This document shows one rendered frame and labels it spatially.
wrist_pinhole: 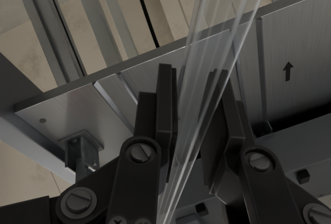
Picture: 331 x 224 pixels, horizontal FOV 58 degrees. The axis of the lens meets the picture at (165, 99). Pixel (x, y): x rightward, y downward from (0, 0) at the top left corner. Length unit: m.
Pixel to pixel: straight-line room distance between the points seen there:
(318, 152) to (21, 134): 0.28
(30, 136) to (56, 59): 0.24
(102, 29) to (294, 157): 0.43
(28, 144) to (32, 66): 3.18
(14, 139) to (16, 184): 3.70
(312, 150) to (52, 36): 0.40
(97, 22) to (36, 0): 0.14
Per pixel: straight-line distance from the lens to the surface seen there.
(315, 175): 0.37
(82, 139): 0.28
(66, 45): 0.49
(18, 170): 3.88
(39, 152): 0.29
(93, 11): 0.63
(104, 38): 0.62
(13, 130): 0.26
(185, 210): 0.34
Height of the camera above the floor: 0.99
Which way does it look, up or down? 5 degrees up
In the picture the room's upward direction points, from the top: 159 degrees clockwise
